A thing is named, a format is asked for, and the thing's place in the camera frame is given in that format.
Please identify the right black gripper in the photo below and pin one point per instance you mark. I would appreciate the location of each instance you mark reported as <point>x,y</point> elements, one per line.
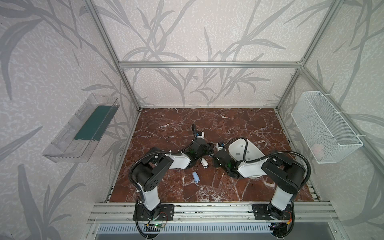
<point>218,153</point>

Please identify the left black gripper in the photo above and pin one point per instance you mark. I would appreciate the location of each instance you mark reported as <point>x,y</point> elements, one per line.
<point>197,142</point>

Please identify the blue stapler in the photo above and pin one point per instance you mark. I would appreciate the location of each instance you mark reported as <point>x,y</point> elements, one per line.
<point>204,163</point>
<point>196,177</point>

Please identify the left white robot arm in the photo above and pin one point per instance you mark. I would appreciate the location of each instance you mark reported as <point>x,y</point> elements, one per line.
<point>146,173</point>

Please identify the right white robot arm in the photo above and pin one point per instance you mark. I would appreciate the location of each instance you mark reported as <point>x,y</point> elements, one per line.
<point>289,170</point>

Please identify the white oval tray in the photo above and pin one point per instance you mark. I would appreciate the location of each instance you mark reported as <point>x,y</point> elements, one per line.
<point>244,150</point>

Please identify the pink item in basket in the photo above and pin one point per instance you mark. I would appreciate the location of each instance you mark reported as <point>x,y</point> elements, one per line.
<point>318,151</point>

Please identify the green pad in bin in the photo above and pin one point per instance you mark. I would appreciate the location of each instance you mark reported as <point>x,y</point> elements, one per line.
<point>97,123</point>

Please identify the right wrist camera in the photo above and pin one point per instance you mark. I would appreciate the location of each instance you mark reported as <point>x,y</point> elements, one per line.
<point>220,146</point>

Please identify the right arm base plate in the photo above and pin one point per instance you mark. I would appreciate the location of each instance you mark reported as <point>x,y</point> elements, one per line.
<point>264,211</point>

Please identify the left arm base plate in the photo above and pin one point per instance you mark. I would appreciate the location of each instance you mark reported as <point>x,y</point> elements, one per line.
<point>163,212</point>

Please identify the white wire mesh basket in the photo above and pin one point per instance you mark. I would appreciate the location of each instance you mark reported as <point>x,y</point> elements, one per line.
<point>320,123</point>

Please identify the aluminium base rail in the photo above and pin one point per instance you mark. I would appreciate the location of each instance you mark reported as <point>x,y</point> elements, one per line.
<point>214,212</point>

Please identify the aluminium frame crossbar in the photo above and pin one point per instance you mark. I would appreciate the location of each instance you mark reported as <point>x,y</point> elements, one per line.
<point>163,65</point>

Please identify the clear plastic wall bin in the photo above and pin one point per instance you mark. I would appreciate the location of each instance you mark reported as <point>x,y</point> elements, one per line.
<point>63,148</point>

